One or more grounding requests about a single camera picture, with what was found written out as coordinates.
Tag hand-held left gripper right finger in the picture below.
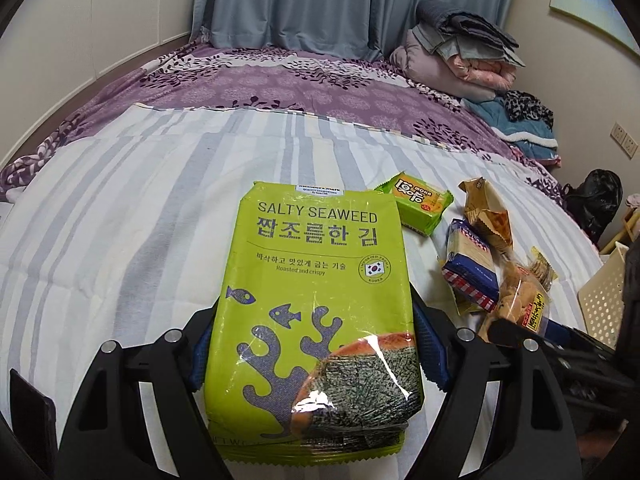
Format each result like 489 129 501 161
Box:
410 287 586 480

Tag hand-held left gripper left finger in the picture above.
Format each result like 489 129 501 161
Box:
57 305 222 480

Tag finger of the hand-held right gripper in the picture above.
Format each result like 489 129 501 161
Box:
487 317 620 361
557 355 638 403

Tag cream perforated plastic basket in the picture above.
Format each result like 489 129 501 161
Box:
577 240 631 351

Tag clear cookie bag yellow label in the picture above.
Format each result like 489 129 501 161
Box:
475 246 558 343

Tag blue and white cracker packet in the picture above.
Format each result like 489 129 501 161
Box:
440 217 503 317

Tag brown snack wrapper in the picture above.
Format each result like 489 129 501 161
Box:
459 176 516 251

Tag large green seaweed packet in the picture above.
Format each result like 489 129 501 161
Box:
204 180 426 467

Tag small green snack packet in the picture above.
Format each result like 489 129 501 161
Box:
374 171 455 237

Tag black bag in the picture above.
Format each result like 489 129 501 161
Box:
562 169 625 246

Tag grey striped white blanket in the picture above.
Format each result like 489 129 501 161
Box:
0 105 606 480

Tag dark brown board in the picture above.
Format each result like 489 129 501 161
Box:
9 367 57 461

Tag leopard print cloth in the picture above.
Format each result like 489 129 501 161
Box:
502 90 556 131

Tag pink floral quilt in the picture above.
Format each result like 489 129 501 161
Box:
445 55 516 92

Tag purple floral bedsheet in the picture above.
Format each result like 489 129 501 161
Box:
0 27 576 206

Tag grey-green folded sheet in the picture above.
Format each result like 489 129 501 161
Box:
415 25 527 68

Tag dark grey folded blanket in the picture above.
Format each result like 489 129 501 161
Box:
415 0 521 51

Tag blue-grey curtain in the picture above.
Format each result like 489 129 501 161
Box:
190 0 506 58

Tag yellow wooden frame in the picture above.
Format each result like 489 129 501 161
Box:
599 205 640 257

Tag beige wall socket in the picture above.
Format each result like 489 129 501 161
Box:
611 121 640 158

